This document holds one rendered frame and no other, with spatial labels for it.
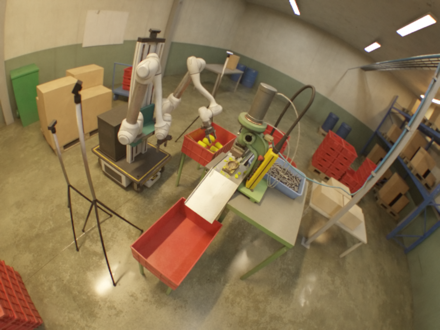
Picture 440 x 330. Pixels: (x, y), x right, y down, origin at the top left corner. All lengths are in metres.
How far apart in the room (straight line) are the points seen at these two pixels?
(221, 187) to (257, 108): 0.65
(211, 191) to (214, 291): 1.12
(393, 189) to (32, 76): 9.13
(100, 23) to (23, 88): 2.31
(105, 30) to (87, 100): 2.56
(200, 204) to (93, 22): 4.64
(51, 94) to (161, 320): 2.84
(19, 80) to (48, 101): 1.36
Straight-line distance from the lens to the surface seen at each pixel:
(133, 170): 2.32
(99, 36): 5.19
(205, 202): 1.42
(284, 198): 1.70
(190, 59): 1.96
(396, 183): 6.58
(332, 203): 2.67
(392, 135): 8.55
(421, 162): 6.24
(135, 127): 1.64
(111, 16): 5.28
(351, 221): 2.89
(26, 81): 4.05
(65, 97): 2.90
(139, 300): 1.97
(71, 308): 2.11
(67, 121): 3.06
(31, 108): 4.28
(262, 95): 1.23
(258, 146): 1.38
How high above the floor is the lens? 1.96
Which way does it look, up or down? 38 degrees down
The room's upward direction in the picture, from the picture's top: 23 degrees clockwise
